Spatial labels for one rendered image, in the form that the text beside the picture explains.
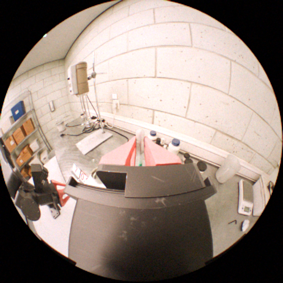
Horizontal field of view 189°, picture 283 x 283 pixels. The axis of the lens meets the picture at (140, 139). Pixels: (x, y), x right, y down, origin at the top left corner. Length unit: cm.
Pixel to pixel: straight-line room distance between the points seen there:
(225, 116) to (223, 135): 13
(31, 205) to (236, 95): 84
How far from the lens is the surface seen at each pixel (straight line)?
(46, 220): 68
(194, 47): 61
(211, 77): 55
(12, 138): 258
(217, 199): 58
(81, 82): 62
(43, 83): 271
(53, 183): 35
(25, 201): 26
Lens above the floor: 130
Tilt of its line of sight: 37 degrees down
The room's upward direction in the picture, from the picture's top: straight up
